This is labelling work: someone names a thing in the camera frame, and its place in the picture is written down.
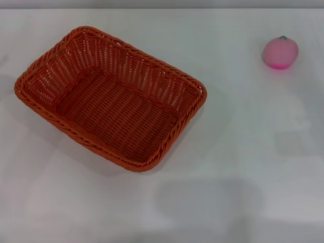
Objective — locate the orange woven plastic basket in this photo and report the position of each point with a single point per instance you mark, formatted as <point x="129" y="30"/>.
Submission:
<point x="119" y="114"/>

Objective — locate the pink peach toy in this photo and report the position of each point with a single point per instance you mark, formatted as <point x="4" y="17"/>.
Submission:
<point x="279" y="51"/>

